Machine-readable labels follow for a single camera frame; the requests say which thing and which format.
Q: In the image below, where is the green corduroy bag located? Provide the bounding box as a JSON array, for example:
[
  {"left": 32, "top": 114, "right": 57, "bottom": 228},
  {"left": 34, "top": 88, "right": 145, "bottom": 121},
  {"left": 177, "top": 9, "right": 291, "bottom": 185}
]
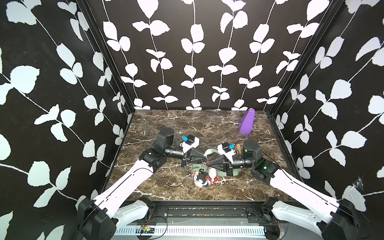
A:
[{"left": 191, "top": 149, "right": 242, "bottom": 177}]

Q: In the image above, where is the penguin plush keychain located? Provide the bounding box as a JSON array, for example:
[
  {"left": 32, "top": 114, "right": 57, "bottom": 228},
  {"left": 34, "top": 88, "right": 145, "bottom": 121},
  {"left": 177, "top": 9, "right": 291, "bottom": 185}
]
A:
[{"left": 193, "top": 171, "right": 209, "bottom": 188}]

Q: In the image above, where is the red white santa charm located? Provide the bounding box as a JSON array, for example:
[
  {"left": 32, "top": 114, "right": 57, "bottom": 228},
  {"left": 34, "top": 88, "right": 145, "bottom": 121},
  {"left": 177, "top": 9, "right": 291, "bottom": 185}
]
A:
[{"left": 206, "top": 168, "right": 218, "bottom": 185}]

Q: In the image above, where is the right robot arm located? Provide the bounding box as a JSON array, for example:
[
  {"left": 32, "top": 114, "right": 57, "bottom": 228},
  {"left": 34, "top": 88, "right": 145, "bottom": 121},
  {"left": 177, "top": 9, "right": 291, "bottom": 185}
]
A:
[{"left": 208, "top": 140, "right": 361, "bottom": 240}]

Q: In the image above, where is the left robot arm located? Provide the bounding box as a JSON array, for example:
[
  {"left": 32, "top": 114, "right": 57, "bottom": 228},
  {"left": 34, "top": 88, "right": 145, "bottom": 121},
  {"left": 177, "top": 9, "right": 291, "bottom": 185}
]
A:
[{"left": 75, "top": 127, "right": 206, "bottom": 240}]

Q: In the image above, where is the wooden block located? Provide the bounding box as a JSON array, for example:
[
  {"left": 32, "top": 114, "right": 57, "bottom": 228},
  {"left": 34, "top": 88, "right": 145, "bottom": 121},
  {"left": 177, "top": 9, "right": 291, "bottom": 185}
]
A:
[{"left": 236, "top": 144, "right": 242, "bottom": 155}]

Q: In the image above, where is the purple plastic object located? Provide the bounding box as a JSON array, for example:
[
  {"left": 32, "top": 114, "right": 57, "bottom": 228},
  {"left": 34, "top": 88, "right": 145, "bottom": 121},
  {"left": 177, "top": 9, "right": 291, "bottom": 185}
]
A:
[{"left": 239, "top": 108, "right": 255, "bottom": 135}]

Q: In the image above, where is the small green circuit board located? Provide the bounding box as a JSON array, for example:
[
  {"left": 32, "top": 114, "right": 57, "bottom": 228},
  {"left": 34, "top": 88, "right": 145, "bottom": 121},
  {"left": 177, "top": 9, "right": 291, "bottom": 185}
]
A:
[{"left": 140, "top": 226, "right": 155, "bottom": 235}]

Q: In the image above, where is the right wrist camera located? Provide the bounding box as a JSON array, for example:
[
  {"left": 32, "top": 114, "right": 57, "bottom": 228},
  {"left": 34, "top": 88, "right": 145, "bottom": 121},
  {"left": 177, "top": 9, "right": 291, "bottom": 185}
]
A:
[{"left": 218, "top": 142, "right": 236, "bottom": 164}]

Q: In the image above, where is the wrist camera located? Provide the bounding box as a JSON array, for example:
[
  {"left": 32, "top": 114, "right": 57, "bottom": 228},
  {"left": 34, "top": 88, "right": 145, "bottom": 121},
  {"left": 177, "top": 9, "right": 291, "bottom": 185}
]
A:
[
  {"left": 180, "top": 135, "right": 200, "bottom": 154},
  {"left": 218, "top": 142, "right": 236, "bottom": 164}
]

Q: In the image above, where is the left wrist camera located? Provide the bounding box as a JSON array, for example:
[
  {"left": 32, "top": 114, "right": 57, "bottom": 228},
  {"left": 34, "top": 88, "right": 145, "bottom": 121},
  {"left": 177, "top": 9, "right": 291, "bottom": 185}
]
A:
[{"left": 180, "top": 135, "right": 200, "bottom": 154}]

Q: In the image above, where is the black aluminium rail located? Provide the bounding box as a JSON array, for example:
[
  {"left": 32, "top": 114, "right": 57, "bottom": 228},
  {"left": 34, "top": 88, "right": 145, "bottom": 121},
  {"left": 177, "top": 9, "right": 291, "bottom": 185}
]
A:
[{"left": 154, "top": 201, "right": 280, "bottom": 225}]

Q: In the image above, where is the white perforated cable tray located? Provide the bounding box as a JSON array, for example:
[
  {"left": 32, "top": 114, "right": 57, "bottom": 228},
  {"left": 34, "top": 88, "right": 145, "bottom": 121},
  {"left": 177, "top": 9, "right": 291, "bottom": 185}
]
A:
[{"left": 115, "top": 226, "right": 266, "bottom": 238}]

